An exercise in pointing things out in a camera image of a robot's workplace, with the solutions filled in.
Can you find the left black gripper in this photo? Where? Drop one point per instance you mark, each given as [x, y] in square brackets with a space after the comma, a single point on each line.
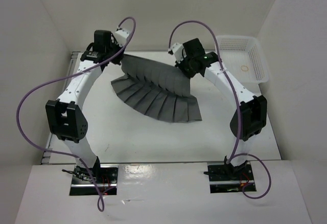
[117, 60]

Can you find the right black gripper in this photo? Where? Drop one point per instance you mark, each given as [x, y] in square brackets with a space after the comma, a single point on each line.
[181, 65]

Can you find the grey pleated skirt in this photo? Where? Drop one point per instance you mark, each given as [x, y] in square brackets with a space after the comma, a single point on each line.
[156, 90]

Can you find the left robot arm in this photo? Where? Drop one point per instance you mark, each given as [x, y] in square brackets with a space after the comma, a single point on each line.
[65, 117]

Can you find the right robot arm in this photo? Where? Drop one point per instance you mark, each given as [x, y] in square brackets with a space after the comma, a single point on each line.
[250, 115]

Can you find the white plastic basket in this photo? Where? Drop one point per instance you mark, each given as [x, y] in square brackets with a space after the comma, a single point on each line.
[236, 51]

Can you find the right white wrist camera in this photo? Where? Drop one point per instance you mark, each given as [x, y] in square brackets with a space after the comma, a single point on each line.
[176, 51]

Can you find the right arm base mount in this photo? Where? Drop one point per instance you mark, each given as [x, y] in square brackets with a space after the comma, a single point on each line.
[222, 182]

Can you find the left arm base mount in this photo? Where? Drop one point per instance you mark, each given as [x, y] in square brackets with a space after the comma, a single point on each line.
[82, 184]

